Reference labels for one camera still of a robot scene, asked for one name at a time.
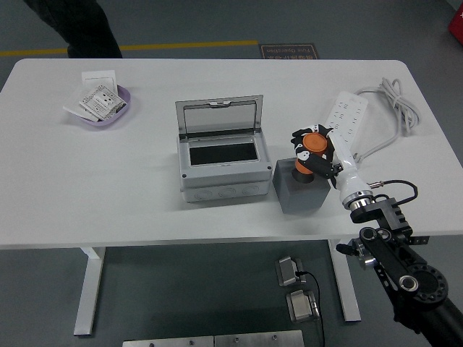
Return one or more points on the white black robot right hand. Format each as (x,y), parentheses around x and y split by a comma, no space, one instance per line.
(347,170)

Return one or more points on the orange cylinder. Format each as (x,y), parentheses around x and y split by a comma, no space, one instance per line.
(314,142)

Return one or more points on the grey electrical box with lid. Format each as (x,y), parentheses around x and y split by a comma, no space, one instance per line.
(224,180)

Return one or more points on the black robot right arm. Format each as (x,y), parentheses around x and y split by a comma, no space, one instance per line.
(383,253)

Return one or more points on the grey cube with round hole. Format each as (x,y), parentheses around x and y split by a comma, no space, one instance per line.
(300,199)

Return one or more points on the white power strip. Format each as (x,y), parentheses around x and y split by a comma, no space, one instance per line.
(349,108)

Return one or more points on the grey metal foot pedal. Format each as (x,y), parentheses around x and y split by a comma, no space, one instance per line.
(300,307)
(287,271)

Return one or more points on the white table leg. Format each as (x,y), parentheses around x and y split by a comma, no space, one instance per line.
(345,289)
(88,289)

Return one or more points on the dark floor sign sticker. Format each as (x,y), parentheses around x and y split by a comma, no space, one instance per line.
(289,51)

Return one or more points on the red object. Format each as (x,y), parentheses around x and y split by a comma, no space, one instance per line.
(456,18)

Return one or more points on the yellow floor tape line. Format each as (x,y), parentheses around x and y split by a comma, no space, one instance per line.
(181,46)

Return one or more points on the purple plastic tray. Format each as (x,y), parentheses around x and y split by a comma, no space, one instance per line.
(126,105)

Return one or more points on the white plate under socket plate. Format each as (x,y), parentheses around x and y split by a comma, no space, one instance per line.
(74,105)

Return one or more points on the person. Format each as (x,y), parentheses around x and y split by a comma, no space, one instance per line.
(87,29)

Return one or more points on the grey metal base plate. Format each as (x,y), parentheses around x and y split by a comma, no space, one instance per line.
(166,342)
(260,339)

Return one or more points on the white wall socket plate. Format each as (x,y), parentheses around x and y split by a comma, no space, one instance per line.
(101,99)

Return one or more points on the white blank switch plate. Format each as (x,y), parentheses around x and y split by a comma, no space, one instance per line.
(97,76)

